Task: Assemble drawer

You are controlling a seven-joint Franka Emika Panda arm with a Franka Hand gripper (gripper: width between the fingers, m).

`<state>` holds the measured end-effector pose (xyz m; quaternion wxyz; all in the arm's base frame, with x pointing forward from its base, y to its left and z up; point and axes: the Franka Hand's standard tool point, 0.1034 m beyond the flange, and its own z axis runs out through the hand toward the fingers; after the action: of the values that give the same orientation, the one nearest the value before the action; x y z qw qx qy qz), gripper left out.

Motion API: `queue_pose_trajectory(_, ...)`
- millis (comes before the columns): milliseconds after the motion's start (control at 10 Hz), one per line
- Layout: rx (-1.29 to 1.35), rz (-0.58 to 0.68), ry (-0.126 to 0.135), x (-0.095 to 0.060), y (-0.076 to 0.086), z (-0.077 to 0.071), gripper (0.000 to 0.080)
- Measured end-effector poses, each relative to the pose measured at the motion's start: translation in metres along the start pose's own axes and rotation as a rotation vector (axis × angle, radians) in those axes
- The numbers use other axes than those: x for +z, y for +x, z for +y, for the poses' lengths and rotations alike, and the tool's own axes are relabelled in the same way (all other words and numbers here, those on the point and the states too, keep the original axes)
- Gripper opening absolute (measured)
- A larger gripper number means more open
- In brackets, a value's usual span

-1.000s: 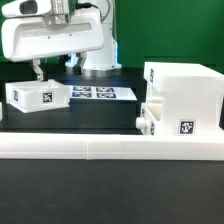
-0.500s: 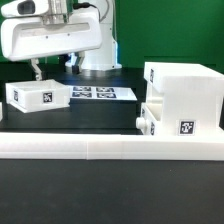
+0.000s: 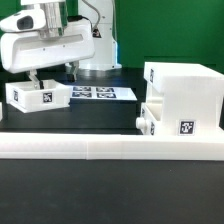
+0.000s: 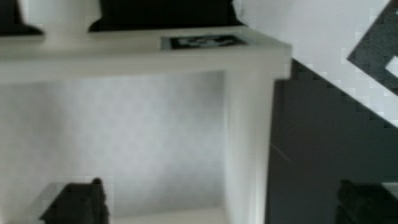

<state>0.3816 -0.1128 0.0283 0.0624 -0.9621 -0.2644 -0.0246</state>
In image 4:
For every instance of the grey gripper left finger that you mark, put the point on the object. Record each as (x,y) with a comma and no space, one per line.
(78,206)

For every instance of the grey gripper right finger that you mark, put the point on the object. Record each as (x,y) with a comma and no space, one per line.
(367,204)

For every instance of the white drawer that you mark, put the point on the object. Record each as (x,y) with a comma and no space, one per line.
(135,104)

